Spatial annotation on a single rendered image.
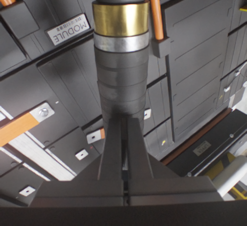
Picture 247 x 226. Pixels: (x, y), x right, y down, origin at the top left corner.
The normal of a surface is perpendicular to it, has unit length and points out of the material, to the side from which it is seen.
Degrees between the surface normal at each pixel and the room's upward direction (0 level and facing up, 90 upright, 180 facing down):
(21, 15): 0
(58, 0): 0
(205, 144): 90
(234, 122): 90
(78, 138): 0
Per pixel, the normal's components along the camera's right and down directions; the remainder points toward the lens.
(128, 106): 0.22, 0.59
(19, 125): 0.52, 0.51
